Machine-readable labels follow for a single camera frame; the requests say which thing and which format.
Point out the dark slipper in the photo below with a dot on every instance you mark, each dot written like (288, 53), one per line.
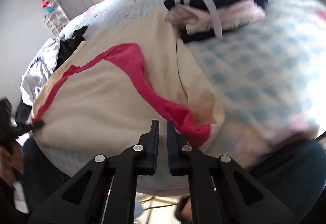
(183, 211)

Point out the blue checkered floral bedspread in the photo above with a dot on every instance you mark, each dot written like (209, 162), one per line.
(269, 76)

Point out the person's left hand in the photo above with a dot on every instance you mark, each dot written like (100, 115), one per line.
(11, 163)

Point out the navy and pink folded clothes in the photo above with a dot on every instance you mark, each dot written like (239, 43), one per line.
(198, 20)

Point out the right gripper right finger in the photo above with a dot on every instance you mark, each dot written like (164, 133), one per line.
(220, 190)

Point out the red blue plush toy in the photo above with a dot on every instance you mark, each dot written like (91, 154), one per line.
(48, 5)

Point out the white wall shelf rack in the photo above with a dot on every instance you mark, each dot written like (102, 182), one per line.
(55, 21)

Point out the person's dark jeans leg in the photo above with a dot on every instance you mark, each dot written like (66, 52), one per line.
(295, 174)

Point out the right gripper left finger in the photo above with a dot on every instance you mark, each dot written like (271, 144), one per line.
(104, 190)

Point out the white garment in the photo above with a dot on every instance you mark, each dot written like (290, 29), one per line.
(39, 70)

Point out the cream and pink shirt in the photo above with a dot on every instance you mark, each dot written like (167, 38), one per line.
(110, 90)

